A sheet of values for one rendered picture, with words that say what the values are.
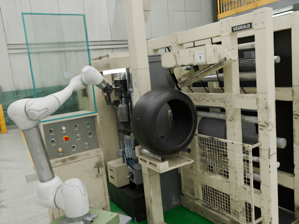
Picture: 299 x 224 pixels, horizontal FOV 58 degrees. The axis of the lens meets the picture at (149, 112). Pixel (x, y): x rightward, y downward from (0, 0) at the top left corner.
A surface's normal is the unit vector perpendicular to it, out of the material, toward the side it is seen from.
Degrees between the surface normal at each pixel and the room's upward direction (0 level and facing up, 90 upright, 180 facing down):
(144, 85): 90
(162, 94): 46
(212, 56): 90
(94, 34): 90
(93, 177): 90
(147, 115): 73
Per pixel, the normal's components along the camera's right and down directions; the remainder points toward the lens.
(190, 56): -0.84, 0.16
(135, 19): 0.54, 0.07
